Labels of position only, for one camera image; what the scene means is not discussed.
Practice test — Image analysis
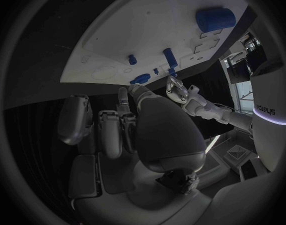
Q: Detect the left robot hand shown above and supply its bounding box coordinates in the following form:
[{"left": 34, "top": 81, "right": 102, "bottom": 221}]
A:
[{"left": 165, "top": 75, "right": 190, "bottom": 104}]

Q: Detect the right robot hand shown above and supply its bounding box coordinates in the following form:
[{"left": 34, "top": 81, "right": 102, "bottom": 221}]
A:
[{"left": 56, "top": 84, "right": 231, "bottom": 225}]

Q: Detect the white task board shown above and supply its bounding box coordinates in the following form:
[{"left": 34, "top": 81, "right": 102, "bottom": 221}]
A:
[{"left": 59, "top": 0, "right": 250, "bottom": 86}]

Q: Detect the long blue peg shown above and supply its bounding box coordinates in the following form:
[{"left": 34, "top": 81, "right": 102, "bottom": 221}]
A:
[{"left": 162, "top": 48, "right": 179, "bottom": 69}]

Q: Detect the short blue peg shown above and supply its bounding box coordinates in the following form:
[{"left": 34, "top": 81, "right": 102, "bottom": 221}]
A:
[{"left": 127, "top": 54, "right": 138, "bottom": 66}]

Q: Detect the large blue cylinder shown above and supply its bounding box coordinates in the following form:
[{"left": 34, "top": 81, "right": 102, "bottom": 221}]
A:
[{"left": 194, "top": 7, "right": 237, "bottom": 34}]

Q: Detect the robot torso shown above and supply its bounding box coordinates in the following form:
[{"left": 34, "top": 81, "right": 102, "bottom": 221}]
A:
[{"left": 248, "top": 59, "right": 286, "bottom": 173}]

